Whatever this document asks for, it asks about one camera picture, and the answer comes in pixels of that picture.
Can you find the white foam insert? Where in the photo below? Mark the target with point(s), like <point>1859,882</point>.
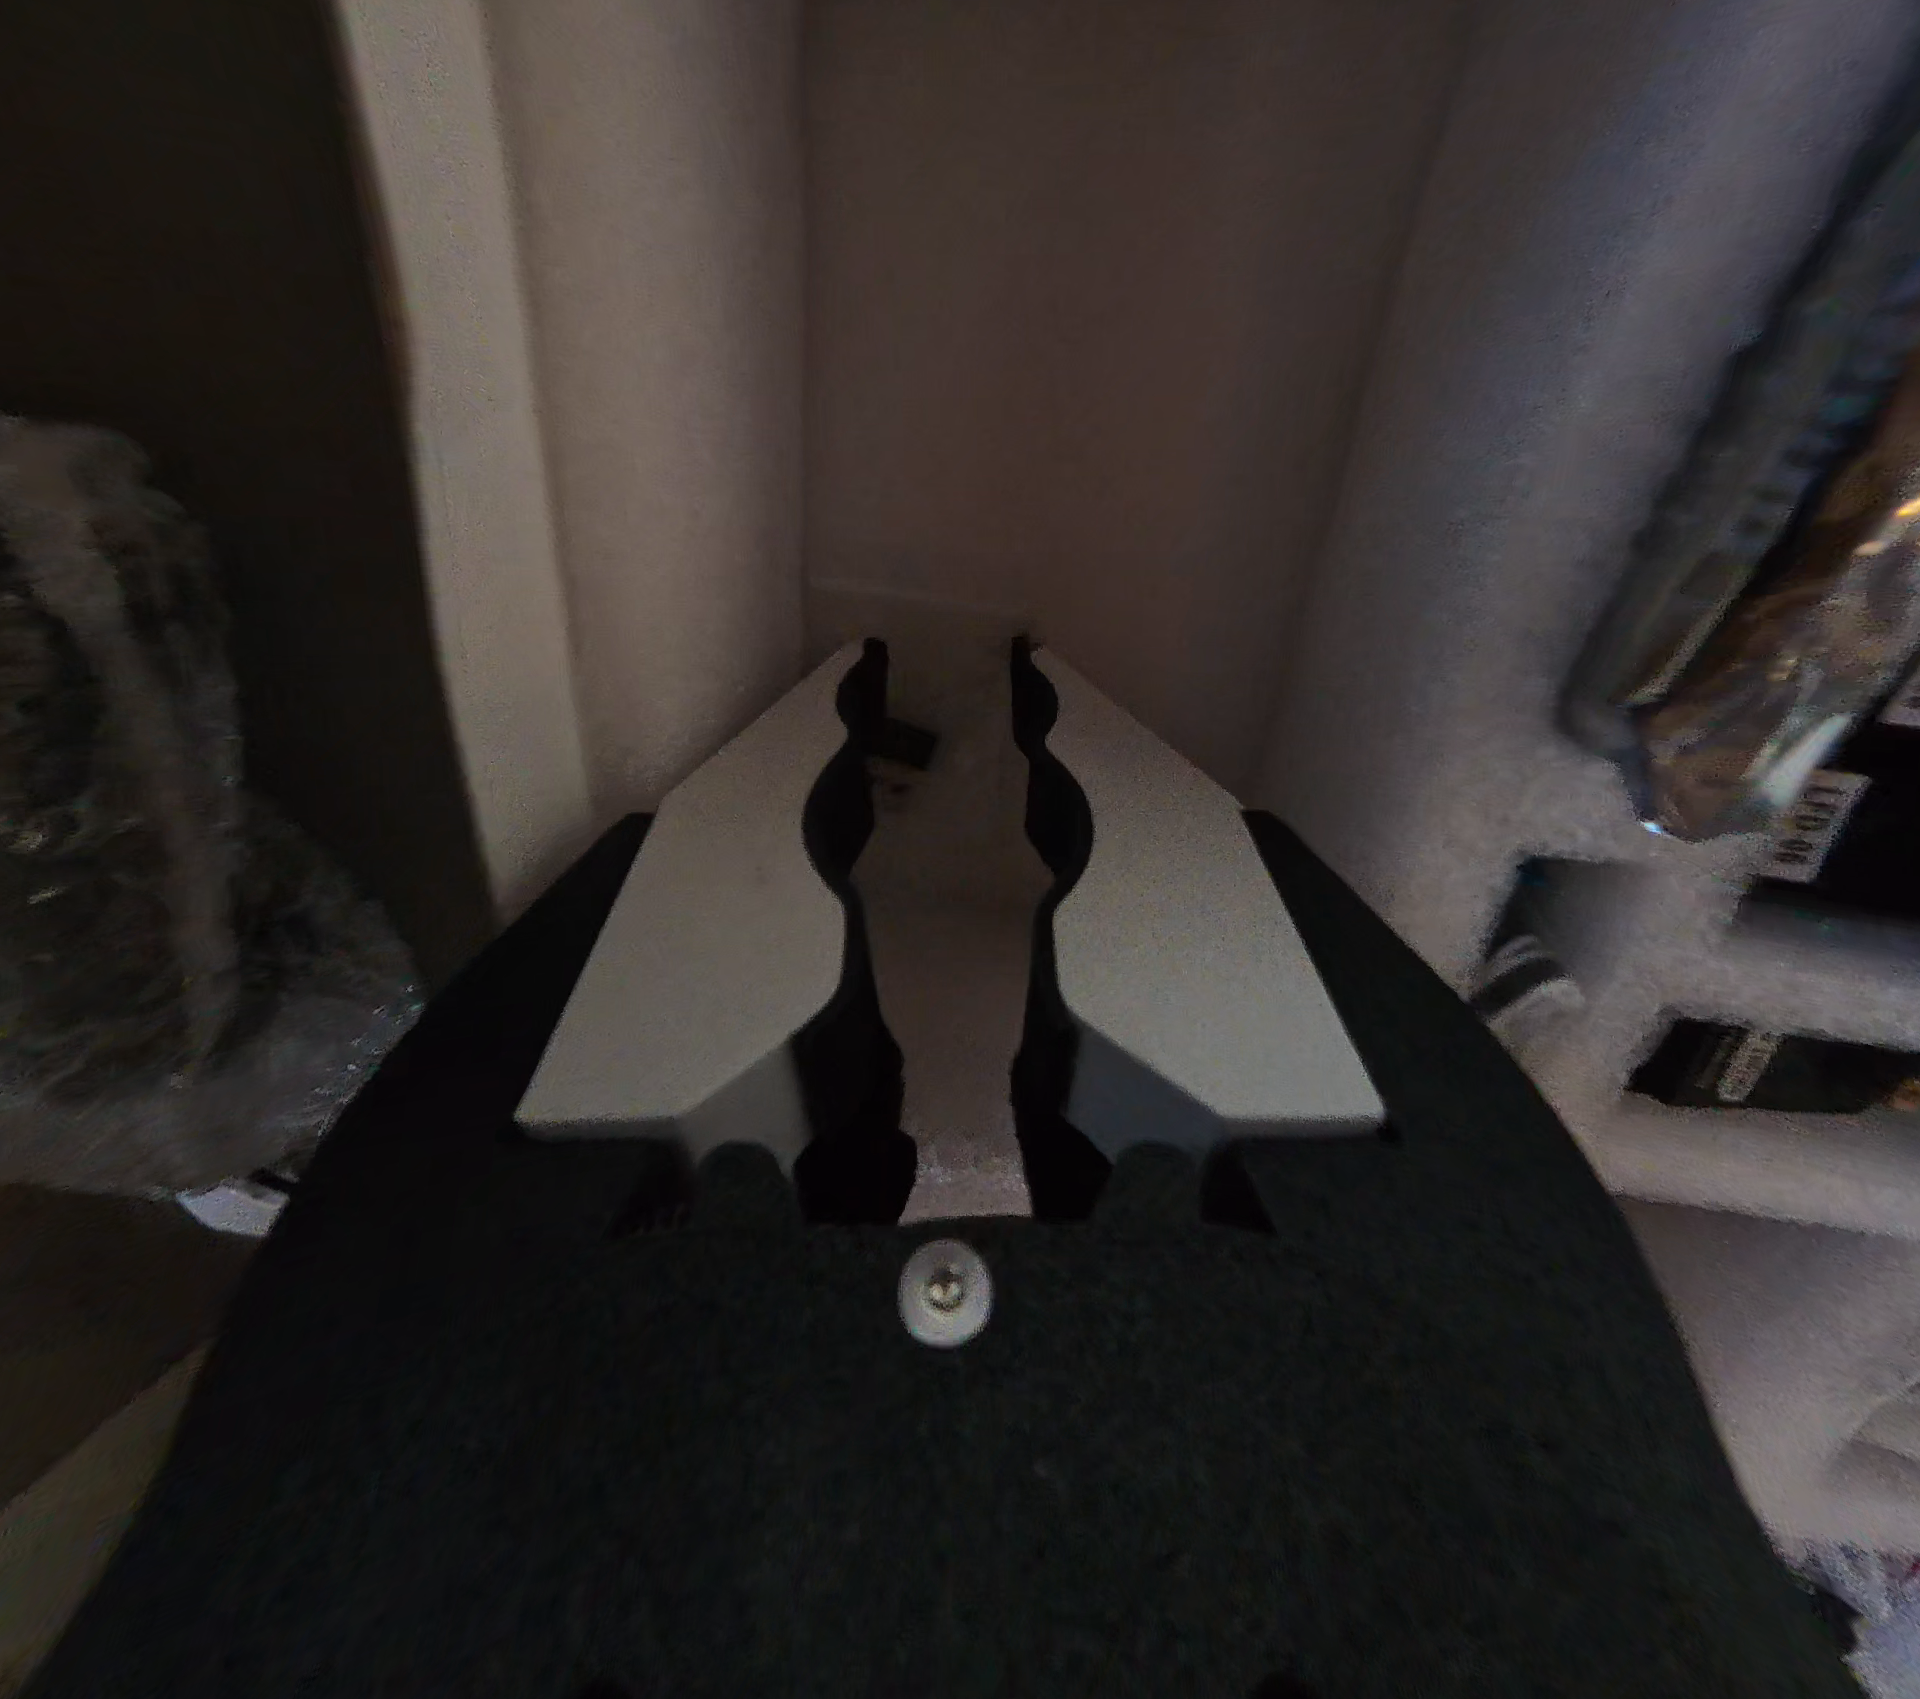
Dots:
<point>645,228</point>

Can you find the bubble wrap package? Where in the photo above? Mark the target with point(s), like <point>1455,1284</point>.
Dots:
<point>120,830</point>

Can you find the black servo with black disc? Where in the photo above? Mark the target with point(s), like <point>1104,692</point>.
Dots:
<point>1860,830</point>

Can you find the small metal part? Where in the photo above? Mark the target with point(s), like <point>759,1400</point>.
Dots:
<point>1523,964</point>

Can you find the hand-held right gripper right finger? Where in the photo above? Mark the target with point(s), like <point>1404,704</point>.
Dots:
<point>1214,980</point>

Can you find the small black servo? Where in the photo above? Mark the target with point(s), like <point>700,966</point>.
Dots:
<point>1770,1070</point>

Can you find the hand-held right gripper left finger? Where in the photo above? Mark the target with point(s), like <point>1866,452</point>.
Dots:
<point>675,980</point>

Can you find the silver foil bag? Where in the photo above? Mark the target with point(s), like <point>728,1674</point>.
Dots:
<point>1755,560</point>

